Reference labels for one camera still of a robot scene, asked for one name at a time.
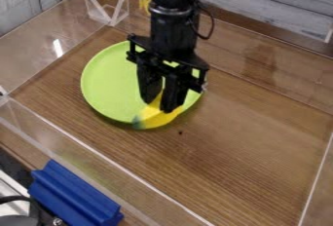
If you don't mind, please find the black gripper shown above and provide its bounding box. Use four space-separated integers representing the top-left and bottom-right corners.
126 7 210 113

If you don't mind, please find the yellow toy banana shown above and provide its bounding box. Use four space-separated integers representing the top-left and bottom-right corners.
131 94 182 130

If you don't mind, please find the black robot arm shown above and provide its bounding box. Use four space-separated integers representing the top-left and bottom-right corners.
127 0 210 113

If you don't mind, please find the green round plate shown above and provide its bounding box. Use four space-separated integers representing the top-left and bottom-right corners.
80 41 202 126

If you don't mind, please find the blue plastic clamp block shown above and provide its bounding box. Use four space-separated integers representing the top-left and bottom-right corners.
28 160 123 226

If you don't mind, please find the clear acrylic triangle bracket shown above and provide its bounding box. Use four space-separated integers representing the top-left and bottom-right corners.
84 0 129 27

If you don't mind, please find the clear acrylic front wall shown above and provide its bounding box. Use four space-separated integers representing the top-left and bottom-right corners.
0 94 214 226

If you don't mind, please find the black cable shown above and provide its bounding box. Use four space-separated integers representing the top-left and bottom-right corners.
0 196 44 219

